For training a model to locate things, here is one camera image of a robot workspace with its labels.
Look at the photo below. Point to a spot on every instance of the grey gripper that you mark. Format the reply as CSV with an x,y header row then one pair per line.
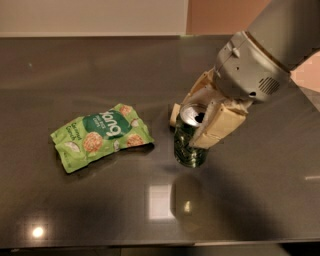
x,y
250,70

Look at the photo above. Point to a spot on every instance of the beige sponge block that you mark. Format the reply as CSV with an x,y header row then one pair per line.
x,y
174,114

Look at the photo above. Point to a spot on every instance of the green snack bag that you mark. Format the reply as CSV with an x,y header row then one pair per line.
x,y
89,138

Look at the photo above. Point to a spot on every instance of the green soda can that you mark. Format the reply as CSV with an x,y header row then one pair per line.
x,y
189,119

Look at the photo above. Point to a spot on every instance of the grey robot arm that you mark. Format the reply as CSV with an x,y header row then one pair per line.
x,y
288,31

